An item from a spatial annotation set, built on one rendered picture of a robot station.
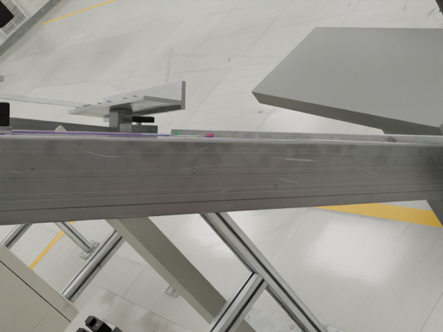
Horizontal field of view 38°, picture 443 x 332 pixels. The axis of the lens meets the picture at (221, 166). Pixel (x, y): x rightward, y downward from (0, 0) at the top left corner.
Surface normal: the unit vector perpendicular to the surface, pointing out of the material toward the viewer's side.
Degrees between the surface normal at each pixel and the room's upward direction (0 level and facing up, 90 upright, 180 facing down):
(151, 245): 90
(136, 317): 0
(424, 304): 0
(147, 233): 90
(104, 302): 0
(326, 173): 90
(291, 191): 90
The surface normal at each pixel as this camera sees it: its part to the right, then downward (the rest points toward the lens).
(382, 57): -0.56, -0.69
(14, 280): 0.58, 0.06
